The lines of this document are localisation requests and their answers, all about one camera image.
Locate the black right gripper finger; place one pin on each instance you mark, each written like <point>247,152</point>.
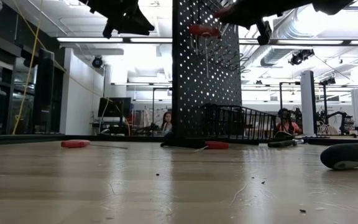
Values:
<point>244,8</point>
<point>247,21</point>

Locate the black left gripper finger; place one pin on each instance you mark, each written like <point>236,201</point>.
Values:
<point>137,20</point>
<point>135,31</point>

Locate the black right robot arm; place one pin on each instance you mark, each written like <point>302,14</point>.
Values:
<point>331,6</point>

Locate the black background robot arm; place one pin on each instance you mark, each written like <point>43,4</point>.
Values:
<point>337,116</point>

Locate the black ceiling spotlight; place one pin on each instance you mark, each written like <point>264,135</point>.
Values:
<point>97,62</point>

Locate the black monitor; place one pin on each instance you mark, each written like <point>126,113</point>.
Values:
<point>113,107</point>

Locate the black metal pegboard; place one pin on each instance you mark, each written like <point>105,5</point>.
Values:
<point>191,102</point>

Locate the person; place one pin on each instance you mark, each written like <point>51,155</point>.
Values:
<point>167,123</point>
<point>287,127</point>

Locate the white cylindrical column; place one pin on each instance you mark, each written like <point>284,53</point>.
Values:
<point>308,102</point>

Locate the black green screwdriver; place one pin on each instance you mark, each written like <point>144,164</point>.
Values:
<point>280,143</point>

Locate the black aluminium rig frame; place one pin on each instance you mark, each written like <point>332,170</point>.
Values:
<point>120,138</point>

